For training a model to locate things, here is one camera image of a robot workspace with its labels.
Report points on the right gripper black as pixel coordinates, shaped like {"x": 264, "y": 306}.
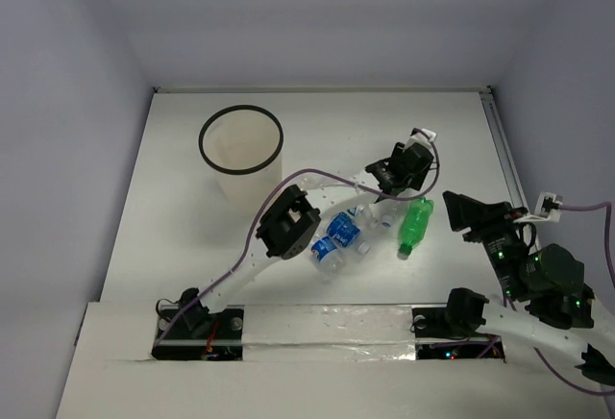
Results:
{"x": 463, "y": 210}

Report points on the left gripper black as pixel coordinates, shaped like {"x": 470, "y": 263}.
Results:
{"x": 384, "y": 171}

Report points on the clear plastic bottle unlabeled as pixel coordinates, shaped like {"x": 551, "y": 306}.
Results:
{"x": 392, "y": 204}

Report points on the clear bottle green white label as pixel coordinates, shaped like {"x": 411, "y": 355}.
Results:
{"x": 374, "y": 216}

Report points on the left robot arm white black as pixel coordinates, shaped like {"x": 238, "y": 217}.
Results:
{"x": 289, "y": 217}

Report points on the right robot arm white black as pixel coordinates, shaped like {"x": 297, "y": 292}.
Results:
{"x": 549, "y": 281}

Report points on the white cylindrical bin black rim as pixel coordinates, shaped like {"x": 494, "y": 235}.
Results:
{"x": 243, "y": 145}

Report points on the green plastic bottle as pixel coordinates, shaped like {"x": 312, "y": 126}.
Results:
{"x": 414, "y": 226}

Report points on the blue label bottle white cap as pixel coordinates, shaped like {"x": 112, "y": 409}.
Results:
{"x": 343, "y": 230}

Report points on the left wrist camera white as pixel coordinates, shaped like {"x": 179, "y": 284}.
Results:
{"x": 422, "y": 136}

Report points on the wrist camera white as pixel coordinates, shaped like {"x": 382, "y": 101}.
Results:
{"x": 422, "y": 136}
{"x": 547, "y": 210}

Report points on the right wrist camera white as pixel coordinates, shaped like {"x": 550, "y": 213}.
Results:
{"x": 547, "y": 210}

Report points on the aluminium rail right edge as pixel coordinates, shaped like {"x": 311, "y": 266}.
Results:
{"x": 511, "y": 177}

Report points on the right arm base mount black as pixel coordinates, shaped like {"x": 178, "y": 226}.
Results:
{"x": 437, "y": 339}

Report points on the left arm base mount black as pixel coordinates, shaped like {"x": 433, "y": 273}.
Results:
{"x": 220, "y": 340}

